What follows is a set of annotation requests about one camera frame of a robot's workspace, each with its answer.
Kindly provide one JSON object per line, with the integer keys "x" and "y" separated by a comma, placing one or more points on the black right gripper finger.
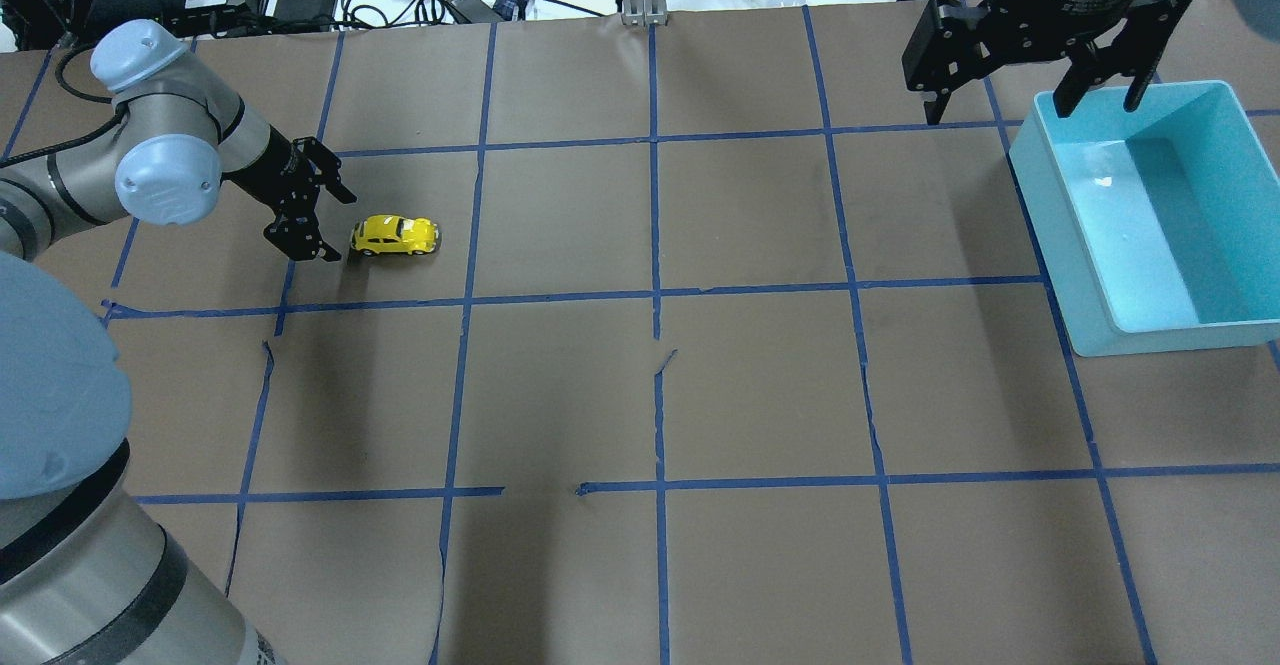
{"x": 938, "y": 83}
{"x": 1150, "y": 43}

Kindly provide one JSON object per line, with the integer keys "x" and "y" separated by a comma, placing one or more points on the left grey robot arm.
{"x": 178, "y": 133}

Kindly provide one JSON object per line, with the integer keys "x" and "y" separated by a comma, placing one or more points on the light blue plastic bin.
{"x": 1159, "y": 228}

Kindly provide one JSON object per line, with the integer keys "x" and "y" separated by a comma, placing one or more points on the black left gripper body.
{"x": 268, "y": 167}

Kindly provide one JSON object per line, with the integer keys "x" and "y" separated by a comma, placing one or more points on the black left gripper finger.
{"x": 322, "y": 168}
{"x": 299, "y": 238}

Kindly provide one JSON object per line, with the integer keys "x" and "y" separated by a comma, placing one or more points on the yellow beetle toy car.
{"x": 393, "y": 234}

